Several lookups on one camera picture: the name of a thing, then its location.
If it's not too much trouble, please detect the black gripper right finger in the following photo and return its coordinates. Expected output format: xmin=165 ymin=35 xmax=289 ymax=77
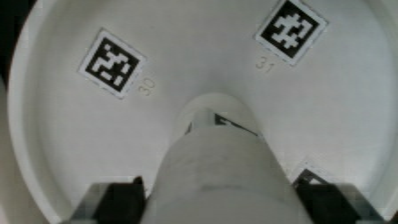
xmin=295 ymin=183 xmax=385 ymax=224

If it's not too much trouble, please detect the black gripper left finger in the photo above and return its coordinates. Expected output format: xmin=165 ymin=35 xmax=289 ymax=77
xmin=69 ymin=176 xmax=145 ymax=224

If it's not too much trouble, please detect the white cylindrical table leg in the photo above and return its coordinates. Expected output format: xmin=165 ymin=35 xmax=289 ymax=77
xmin=140 ymin=109 xmax=316 ymax=224

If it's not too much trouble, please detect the white round table top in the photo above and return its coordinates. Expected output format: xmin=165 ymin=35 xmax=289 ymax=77
xmin=7 ymin=0 xmax=398 ymax=224

